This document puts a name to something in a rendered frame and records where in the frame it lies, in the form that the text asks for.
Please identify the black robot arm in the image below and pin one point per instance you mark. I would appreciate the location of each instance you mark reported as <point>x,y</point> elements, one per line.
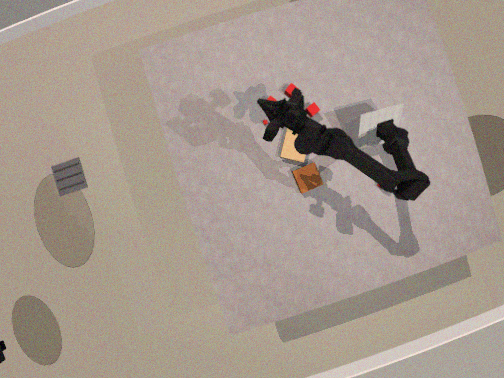
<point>317,139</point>

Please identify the brown square block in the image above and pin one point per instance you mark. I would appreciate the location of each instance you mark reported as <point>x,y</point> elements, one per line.
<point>307,177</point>

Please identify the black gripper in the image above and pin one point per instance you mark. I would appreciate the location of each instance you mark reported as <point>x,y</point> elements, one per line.
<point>276,112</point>

